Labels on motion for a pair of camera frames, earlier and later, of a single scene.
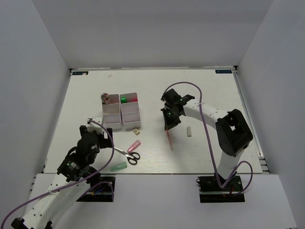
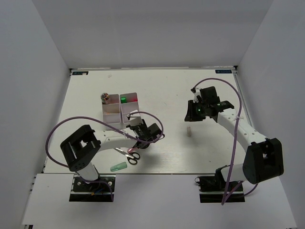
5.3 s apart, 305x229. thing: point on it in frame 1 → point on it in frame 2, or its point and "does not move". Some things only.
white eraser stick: (188, 131) does not move
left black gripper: (106, 142) → (143, 124)
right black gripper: (169, 124) → (191, 116)
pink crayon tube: (104, 97) does not move
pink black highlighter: (133, 98) does not move
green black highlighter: (123, 100) does not move
